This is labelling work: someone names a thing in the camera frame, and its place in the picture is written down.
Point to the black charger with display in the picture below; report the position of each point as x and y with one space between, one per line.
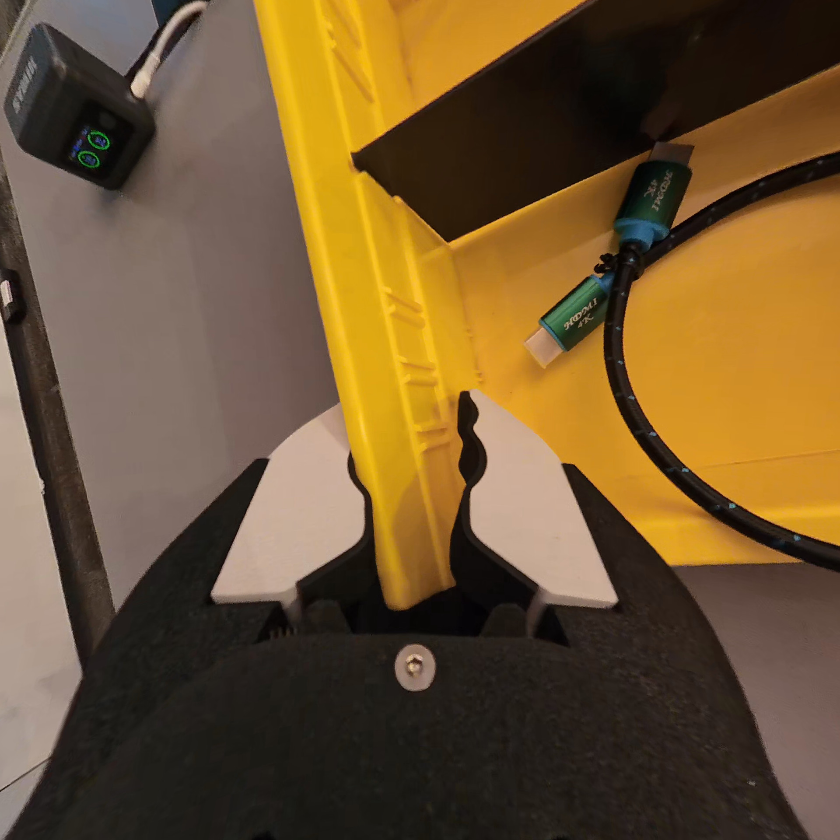
59 92

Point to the black bin divider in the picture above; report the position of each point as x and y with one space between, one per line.
558 118

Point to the yellow plastic bin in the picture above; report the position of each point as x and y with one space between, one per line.
689 394

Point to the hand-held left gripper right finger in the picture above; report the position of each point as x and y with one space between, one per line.
538 518

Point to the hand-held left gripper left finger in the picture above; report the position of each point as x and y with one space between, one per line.
289 525

